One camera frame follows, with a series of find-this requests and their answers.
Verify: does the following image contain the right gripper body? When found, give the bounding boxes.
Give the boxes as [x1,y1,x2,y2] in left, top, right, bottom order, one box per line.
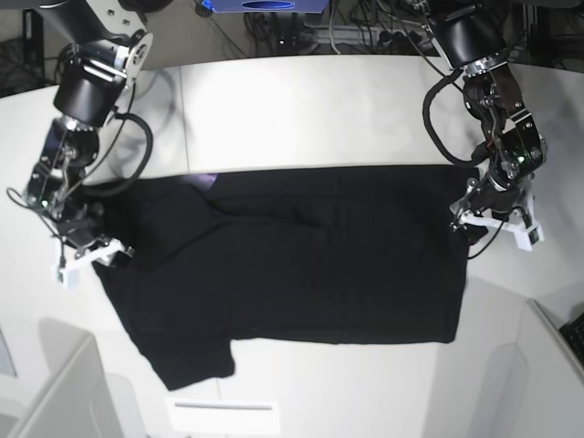
[49,200,119,269]

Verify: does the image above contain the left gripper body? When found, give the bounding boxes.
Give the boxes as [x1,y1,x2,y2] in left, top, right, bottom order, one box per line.
[450,176,542,241]

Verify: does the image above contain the black T-shirt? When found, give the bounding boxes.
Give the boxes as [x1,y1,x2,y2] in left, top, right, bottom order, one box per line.
[94,165,475,390]

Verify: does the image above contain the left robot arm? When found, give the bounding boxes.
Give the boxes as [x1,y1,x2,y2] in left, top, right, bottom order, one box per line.
[412,1,547,251]

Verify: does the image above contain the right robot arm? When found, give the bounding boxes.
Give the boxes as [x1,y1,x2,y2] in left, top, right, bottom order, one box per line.
[20,1,153,273]

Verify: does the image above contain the black keyboard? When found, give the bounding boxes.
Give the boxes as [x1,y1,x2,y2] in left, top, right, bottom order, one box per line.
[559,314,584,364]

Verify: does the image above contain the white left partition panel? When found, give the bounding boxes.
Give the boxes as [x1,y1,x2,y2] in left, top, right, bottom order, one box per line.
[8,318,124,437]

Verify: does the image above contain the white partition panel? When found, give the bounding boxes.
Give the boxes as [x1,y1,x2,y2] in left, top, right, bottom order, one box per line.
[493,300,583,437]
[8,318,124,437]

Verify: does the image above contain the white right partition panel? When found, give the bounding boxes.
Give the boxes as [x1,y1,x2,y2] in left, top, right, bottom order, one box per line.
[493,300,583,437]

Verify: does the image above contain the white power strip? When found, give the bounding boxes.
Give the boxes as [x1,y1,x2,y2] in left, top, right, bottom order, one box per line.
[377,30,433,53]

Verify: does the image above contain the blue box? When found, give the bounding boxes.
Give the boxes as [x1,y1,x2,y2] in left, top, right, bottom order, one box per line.
[203,0,329,14]

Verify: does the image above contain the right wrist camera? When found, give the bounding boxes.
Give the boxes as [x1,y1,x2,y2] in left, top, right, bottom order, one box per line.
[55,266,79,289]

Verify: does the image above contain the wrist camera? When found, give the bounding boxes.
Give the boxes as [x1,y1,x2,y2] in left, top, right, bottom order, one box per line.
[55,266,79,289]
[515,225,545,252]

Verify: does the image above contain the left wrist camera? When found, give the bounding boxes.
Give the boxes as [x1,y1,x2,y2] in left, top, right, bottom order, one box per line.
[515,225,545,252]

